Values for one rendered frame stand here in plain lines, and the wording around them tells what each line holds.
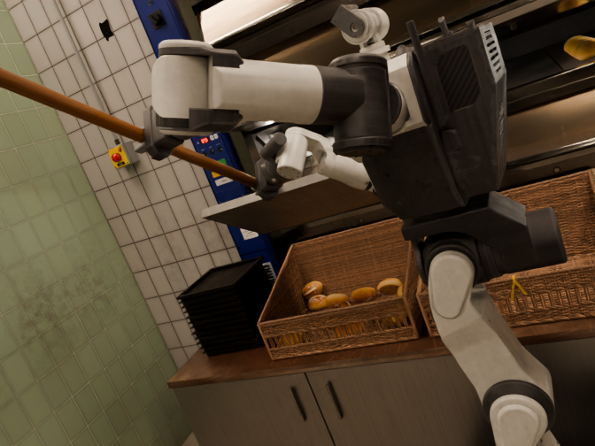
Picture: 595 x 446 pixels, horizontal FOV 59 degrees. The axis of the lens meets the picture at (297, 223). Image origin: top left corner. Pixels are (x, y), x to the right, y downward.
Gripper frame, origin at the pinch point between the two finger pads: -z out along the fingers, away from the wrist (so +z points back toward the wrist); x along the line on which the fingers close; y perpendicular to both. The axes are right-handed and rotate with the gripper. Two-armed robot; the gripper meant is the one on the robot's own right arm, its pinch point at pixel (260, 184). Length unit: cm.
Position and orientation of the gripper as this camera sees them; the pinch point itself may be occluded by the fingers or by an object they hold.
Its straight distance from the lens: 153.1
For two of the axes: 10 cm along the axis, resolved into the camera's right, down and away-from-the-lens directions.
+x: -1.3, -9.6, 2.6
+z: 4.2, -2.9, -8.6
